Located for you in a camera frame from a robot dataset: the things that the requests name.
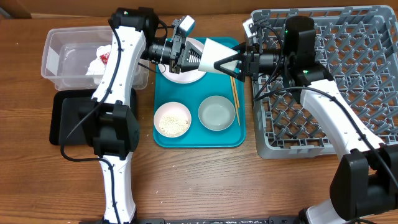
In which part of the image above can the grey-blue bowl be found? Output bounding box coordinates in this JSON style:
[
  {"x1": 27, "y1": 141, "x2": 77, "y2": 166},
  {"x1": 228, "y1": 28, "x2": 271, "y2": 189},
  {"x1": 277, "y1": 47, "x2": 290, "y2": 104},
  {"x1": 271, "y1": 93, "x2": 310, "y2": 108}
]
[{"x1": 198, "y1": 95, "x2": 236, "y2": 131}]

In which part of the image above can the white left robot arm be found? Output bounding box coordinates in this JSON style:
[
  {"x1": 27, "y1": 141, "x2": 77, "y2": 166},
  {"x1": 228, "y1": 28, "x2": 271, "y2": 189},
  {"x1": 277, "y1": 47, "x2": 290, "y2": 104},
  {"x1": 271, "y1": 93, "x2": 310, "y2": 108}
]
[{"x1": 72, "y1": 7, "x2": 201, "y2": 223}]

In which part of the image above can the large pink plate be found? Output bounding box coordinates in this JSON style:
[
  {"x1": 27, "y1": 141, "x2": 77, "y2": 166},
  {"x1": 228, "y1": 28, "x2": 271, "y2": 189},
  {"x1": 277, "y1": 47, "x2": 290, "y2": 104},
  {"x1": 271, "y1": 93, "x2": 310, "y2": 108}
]
[{"x1": 157, "y1": 37, "x2": 208, "y2": 84}]

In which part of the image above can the pile of rice grains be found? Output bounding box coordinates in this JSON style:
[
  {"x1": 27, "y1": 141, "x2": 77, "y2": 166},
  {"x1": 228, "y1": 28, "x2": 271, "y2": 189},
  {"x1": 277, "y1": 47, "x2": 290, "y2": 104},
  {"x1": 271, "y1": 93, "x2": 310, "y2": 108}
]
[{"x1": 159, "y1": 116, "x2": 190, "y2": 138}]

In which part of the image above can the clear plastic waste bin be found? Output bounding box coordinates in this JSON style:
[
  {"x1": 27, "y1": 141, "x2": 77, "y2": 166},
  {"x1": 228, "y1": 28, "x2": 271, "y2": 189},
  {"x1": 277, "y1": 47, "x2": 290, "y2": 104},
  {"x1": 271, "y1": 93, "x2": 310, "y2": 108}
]
[{"x1": 40, "y1": 26, "x2": 150, "y2": 91}]

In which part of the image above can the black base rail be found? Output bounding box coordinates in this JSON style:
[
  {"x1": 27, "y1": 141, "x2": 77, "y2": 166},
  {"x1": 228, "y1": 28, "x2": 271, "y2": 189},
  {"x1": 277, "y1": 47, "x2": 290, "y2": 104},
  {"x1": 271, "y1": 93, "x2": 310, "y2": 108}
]
[{"x1": 134, "y1": 215, "x2": 303, "y2": 224}]

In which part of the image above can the white napkin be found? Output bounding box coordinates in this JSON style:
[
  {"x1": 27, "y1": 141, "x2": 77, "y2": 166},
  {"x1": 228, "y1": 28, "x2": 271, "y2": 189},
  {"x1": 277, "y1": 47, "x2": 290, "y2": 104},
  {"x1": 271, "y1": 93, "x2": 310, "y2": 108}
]
[{"x1": 86, "y1": 45, "x2": 111, "y2": 85}]

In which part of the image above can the teal serving tray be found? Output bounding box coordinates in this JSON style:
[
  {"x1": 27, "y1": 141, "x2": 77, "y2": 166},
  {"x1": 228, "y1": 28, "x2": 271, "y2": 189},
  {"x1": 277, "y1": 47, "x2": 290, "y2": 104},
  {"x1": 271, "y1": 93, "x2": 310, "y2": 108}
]
[{"x1": 152, "y1": 37, "x2": 246, "y2": 149}]

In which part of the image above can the pale green cup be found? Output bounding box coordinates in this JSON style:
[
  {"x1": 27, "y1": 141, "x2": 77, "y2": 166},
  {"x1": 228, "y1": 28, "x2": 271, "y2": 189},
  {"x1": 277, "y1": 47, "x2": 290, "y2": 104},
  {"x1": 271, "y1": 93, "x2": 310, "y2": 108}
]
[{"x1": 198, "y1": 38, "x2": 238, "y2": 74}]

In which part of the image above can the grey dishwasher rack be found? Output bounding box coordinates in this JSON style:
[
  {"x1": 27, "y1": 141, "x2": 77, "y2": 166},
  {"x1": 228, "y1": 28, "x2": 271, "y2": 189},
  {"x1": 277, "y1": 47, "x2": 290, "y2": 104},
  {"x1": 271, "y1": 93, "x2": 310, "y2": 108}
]
[{"x1": 251, "y1": 6, "x2": 397, "y2": 159}]

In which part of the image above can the black plastic tray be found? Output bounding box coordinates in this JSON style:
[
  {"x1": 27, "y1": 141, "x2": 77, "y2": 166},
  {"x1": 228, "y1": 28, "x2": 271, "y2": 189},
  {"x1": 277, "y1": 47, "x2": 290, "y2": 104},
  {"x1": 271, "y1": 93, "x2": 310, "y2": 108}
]
[{"x1": 49, "y1": 88, "x2": 137, "y2": 146}]

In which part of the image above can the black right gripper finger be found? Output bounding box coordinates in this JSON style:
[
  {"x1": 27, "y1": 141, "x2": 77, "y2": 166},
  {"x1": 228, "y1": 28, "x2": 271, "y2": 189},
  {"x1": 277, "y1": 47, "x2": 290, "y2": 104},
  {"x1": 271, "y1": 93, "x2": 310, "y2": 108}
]
[
  {"x1": 231, "y1": 42, "x2": 247, "y2": 53},
  {"x1": 213, "y1": 55, "x2": 245, "y2": 82}
]

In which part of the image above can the small pink bowl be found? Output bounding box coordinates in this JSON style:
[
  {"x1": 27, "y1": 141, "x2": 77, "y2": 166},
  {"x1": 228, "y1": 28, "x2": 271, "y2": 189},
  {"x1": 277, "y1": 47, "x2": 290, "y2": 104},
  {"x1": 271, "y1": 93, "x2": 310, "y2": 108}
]
[{"x1": 153, "y1": 102, "x2": 192, "y2": 138}]

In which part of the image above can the wooden chopstick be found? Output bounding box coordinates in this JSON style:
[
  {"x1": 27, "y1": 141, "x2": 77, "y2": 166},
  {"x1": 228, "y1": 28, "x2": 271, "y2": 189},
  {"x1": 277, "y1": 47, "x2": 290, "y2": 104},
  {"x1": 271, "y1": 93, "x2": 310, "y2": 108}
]
[
  {"x1": 230, "y1": 77, "x2": 240, "y2": 126},
  {"x1": 230, "y1": 77, "x2": 240, "y2": 109}
]

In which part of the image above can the red foil wrapper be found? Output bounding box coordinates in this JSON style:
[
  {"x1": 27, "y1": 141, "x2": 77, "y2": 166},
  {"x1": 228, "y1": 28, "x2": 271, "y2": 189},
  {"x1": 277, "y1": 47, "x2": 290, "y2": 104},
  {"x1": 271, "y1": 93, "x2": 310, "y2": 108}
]
[{"x1": 99, "y1": 52, "x2": 110, "y2": 65}]

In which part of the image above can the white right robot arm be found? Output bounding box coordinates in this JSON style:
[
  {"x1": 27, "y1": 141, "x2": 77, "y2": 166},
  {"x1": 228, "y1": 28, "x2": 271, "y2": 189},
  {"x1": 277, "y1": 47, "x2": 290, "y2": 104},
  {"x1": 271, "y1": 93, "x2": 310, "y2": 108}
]
[{"x1": 213, "y1": 16, "x2": 397, "y2": 223}]

